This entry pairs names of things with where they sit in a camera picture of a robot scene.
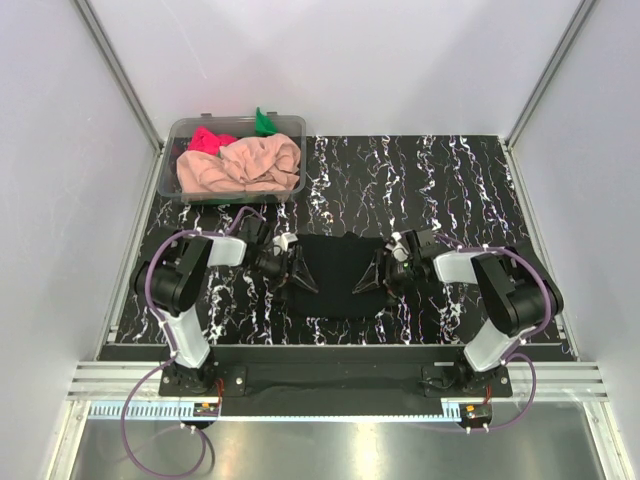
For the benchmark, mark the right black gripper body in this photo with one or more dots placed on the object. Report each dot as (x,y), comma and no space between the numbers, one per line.
(397,274)

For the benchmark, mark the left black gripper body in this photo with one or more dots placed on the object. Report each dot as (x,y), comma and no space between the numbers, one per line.
(275,270)

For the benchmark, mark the black t shirt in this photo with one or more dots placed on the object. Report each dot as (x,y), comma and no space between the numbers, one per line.
(337,264)

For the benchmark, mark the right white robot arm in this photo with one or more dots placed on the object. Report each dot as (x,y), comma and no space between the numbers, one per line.
(519,297)

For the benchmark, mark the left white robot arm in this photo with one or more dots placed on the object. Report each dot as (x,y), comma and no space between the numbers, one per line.
(169,277)

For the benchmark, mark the black marble pattern mat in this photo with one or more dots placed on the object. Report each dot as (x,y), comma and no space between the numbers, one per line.
(372,186)

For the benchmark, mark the pink t shirt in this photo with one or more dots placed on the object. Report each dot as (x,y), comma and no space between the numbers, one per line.
(251,164)

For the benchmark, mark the clear plastic bin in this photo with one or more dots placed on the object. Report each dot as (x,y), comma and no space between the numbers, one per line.
(181,133)

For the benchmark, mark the green t shirt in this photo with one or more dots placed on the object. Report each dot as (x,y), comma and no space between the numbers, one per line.
(263,125)

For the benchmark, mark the red t shirt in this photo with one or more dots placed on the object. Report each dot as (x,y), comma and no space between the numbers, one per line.
(205,141)

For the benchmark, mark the white slotted cable duct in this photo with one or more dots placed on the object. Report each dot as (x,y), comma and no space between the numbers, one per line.
(154,410)

